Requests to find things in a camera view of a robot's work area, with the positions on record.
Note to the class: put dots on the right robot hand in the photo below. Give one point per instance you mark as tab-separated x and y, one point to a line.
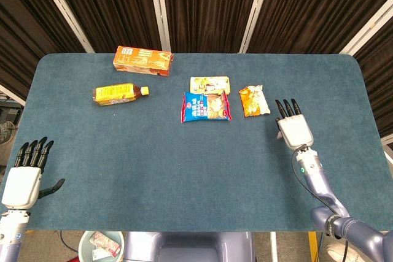
294	131

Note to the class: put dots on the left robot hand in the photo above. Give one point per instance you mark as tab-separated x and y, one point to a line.
21	186

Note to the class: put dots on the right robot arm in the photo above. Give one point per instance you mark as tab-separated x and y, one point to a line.
320	186

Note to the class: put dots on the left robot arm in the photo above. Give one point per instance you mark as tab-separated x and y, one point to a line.
12	234

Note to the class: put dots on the orange and white snack bag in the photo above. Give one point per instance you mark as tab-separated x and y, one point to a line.
253	102

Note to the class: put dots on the white waste bucket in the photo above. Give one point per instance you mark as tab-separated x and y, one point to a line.
84	248

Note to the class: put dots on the blue snack bag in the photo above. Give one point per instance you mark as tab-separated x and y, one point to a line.
202	108

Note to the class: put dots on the yellow snack pack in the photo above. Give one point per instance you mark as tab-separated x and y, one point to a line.
208	83

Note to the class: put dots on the brown pleated curtain panel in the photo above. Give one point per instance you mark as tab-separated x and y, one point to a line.
113	4
208	7
382	84
27	22
313	7

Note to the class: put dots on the red and white crumpled wrapper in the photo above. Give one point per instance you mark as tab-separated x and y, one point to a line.
106	243

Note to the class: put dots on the blue felt table cover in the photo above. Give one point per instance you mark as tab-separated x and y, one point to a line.
184	157

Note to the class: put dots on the yellow table leg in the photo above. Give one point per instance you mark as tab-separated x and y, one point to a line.
313	246

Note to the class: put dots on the white table leg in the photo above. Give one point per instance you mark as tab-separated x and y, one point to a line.
274	246

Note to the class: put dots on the white shoe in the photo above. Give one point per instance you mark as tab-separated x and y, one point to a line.
334	252

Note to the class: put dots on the tea bottle with yellow label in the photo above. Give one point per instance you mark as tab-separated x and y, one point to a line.
116	94

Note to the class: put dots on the grey-blue robot torso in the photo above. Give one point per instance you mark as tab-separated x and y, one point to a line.
187	247

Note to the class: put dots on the orange cardboard box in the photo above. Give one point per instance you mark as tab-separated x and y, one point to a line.
141	60

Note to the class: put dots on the white partition frame post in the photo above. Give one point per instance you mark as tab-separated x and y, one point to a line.
159	10
12	94
256	10
368	25
64	13

